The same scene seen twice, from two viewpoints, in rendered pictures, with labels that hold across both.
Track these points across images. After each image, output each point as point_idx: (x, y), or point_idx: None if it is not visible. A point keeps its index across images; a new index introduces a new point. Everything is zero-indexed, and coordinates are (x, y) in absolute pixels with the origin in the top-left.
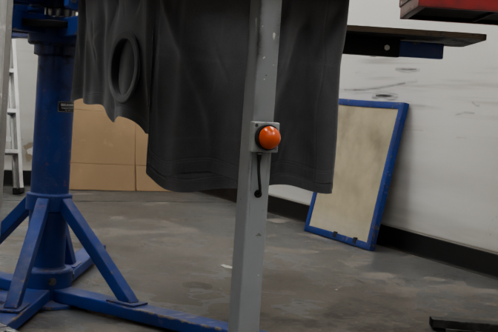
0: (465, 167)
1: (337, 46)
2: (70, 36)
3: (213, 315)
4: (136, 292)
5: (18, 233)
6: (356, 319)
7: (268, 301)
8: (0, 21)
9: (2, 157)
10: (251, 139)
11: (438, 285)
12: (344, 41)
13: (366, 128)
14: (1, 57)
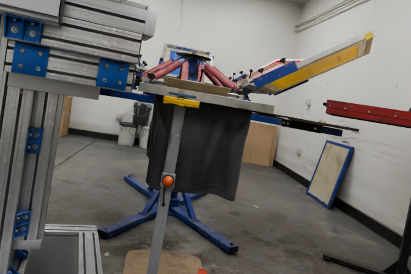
0: (373, 181)
1: (243, 136)
2: None
3: (228, 230)
4: (207, 212)
5: None
6: (290, 245)
7: (259, 227)
8: (51, 121)
9: (50, 175)
10: (161, 180)
11: (347, 234)
12: (296, 123)
13: (336, 155)
14: (50, 135)
